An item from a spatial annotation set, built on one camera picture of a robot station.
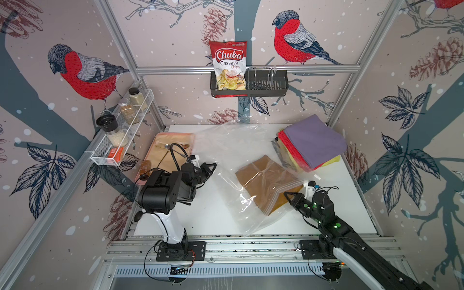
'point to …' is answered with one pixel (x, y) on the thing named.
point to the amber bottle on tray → (145, 170)
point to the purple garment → (316, 140)
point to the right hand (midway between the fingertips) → (284, 192)
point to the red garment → (298, 157)
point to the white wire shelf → (99, 153)
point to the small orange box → (116, 153)
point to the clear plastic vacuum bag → (232, 146)
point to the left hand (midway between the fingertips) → (219, 161)
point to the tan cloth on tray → (168, 152)
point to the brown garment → (266, 182)
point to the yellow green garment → (293, 164)
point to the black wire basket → (259, 83)
